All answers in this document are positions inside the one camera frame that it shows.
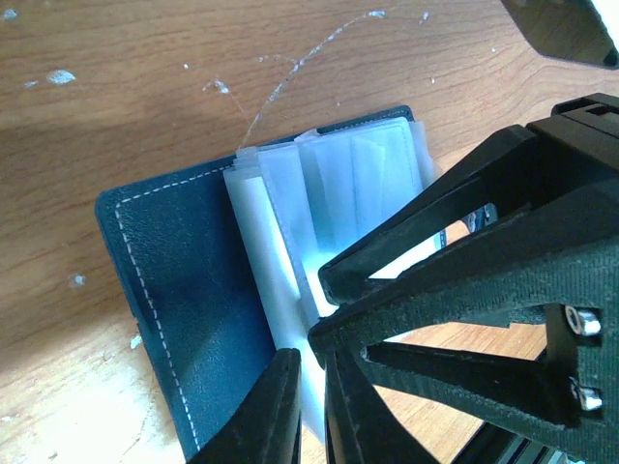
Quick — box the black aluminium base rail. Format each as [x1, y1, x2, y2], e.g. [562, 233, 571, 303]
[452, 422, 583, 464]

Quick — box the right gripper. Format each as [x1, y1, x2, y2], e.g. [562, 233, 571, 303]
[463, 92, 619, 272]

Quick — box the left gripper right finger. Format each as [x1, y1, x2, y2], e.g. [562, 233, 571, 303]
[325, 352, 436, 463]

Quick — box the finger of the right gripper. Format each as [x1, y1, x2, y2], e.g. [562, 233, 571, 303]
[318, 126, 540, 305]
[309, 238, 618, 428]

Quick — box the blue leather card holder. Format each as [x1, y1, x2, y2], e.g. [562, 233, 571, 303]
[96, 105, 437, 460]

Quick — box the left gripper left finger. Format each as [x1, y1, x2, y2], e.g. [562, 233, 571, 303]
[191, 348, 302, 464]

